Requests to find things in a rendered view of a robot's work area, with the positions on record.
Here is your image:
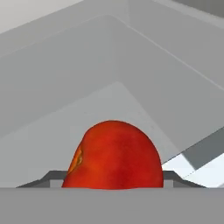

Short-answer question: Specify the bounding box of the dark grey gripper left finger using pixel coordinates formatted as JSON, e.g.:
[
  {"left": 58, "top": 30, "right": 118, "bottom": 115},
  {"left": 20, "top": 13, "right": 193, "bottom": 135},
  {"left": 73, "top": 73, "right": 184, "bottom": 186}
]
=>
[{"left": 16, "top": 170, "right": 69, "bottom": 189}]

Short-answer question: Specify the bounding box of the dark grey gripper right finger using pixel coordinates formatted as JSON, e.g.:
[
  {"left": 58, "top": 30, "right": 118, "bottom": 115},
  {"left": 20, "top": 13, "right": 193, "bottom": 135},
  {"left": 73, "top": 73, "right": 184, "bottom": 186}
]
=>
[{"left": 162, "top": 170, "right": 207, "bottom": 189}]

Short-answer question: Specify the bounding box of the red tomato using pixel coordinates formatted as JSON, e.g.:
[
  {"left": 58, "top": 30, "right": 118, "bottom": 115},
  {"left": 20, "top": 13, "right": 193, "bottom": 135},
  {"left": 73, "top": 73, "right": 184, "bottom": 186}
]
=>
[{"left": 61, "top": 120, "right": 165, "bottom": 191}]

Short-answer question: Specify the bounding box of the grey fridge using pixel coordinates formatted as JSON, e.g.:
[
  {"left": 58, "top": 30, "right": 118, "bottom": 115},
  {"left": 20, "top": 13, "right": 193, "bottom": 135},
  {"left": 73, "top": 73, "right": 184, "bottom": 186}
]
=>
[{"left": 0, "top": 0, "right": 224, "bottom": 189}]

